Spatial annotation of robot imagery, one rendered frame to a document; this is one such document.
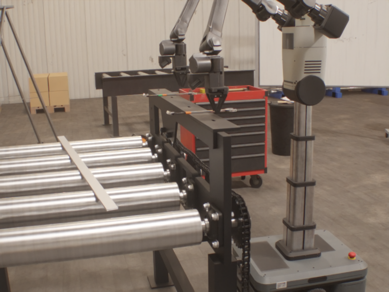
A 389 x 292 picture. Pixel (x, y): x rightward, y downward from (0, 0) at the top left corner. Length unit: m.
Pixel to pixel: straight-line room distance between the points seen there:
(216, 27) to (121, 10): 10.27
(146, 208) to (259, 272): 0.96
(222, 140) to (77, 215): 0.61
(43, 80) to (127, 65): 2.90
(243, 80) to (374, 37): 2.18
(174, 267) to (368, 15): 4.95
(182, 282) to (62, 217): 0.78
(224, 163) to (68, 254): 0.53
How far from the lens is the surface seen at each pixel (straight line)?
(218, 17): 1.83
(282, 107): 5.61
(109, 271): 3.11
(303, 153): 2.49
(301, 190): 2.53
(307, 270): 2.53
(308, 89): 2.37
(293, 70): 2.37
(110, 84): 6.97
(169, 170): 2.04
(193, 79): 1.69
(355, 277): 2.65
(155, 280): 2.91
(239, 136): 4.29
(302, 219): 2.59
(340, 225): 3.79
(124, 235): 1.41
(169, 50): 2.22
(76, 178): 1.96
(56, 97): 9.90
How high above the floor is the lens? 1.45
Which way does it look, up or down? 13 degrees down
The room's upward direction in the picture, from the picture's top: 2 degrees counter-clockwise
